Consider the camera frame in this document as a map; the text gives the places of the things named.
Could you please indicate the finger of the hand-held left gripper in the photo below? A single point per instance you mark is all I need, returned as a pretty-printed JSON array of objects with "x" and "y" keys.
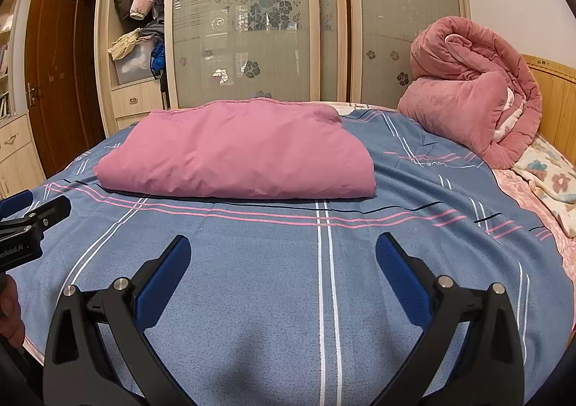
[
  {"x": 51, "y": 210},
  {"x": 15, "y": 203}
]

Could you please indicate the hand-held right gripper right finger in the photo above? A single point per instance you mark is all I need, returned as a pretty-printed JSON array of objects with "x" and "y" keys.
[{"x": 401, "y": 282}]

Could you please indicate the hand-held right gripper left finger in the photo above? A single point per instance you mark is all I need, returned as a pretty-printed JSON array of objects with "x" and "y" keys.
[{"x": 162, "y": 282}]

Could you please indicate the pink and white jacket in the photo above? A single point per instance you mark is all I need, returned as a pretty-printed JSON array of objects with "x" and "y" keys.
[{"x": 234, "y": 154}]

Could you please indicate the grey clothes pile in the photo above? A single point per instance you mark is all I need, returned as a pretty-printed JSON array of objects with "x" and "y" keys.
[{"x": 153, "y": 30}]

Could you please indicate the person's left hand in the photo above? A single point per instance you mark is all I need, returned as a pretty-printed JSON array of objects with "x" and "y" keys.
[{"x": 11, "y": 311}]

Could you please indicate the light wood low cabinet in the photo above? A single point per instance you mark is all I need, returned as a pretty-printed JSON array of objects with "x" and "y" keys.
[{"x": 18, "y": 154}]

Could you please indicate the blue striped bed sheet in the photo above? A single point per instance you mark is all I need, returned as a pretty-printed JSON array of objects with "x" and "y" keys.
[{"x": 270, "y": 275}]

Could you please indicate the person's dark clothing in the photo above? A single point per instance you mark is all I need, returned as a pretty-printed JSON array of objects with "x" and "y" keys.
[{"x": 24, "y": 374}]

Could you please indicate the brown wooden door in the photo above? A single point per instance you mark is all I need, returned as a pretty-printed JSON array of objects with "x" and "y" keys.
[{"x": 63, "y": 81}]

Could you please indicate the wardrobe drawer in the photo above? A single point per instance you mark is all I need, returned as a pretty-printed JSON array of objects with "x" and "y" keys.
[{"x": 135, "y": 97}]

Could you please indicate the pink floral mattress cover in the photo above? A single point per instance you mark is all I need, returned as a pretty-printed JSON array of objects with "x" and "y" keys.
[{"x": 517, "y": 194}]

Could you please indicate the light wood bookshelf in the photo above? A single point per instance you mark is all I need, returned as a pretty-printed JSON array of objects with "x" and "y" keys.
[{"x": 6, "y": 50}]

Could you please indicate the clear storage box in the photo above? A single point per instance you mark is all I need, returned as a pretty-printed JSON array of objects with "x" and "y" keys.
[{"x": 132, "y": 68}]

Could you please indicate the pink rolled quilt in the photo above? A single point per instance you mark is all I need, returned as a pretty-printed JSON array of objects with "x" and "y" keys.
[{"x": 454, "y": 113}]

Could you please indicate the floral pillow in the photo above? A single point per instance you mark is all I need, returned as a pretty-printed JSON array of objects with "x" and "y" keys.
[{"x": 553, "y": 185}]

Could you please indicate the beige lace cloth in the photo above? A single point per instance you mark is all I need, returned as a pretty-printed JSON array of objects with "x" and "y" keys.
[{"x": 123, "y": 43}]

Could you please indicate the blue cloth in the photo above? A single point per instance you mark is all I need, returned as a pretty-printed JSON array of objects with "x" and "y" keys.
[{"x": 158, "y": 58}]

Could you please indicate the wooden headboard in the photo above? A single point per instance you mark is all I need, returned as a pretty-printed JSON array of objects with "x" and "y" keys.
[{"x": 555, "y": 104}]

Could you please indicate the frosted sliding door large flowers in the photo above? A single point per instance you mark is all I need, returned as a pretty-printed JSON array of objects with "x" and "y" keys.
[{"x": 247, "y": 27}]

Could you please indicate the frosted sliding door small flowers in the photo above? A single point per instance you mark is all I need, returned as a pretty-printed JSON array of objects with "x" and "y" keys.
[{"x": 405, "y": 5}]

